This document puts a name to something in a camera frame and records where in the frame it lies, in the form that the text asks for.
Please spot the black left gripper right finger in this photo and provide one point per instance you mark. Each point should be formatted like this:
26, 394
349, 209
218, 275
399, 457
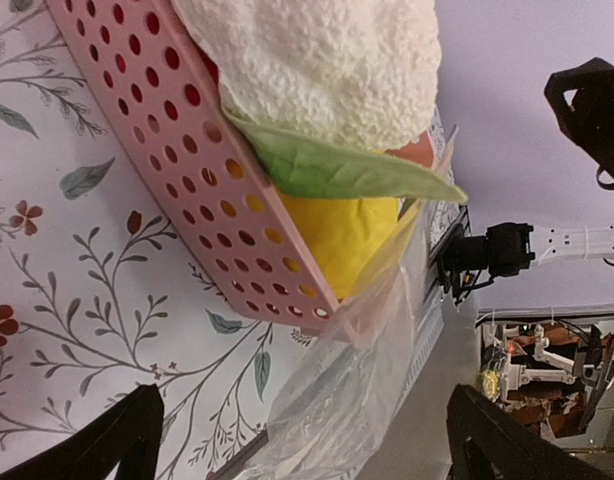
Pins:
487, 443

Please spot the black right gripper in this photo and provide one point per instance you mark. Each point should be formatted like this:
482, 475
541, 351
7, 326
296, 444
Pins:
582, 100

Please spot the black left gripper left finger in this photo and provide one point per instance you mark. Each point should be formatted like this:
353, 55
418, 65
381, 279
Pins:
125, 441

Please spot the clear zip top bag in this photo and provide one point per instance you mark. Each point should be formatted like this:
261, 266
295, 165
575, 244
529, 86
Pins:
333, 414

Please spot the white toy cauliflower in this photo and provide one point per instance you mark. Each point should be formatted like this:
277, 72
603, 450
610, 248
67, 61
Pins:
326, 92

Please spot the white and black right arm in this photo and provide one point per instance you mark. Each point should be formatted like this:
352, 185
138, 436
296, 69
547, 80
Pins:
470, 263

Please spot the floral patterned table mat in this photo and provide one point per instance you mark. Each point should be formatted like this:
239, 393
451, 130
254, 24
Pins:
97, 293

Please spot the yellow toy lemon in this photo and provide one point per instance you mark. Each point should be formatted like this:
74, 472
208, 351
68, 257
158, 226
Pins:
342, 234

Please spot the pink perforated plastic basket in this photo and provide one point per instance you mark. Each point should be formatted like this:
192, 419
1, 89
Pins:
207, 180

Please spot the red toy fruit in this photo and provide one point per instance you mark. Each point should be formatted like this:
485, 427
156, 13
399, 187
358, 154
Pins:
156, 57

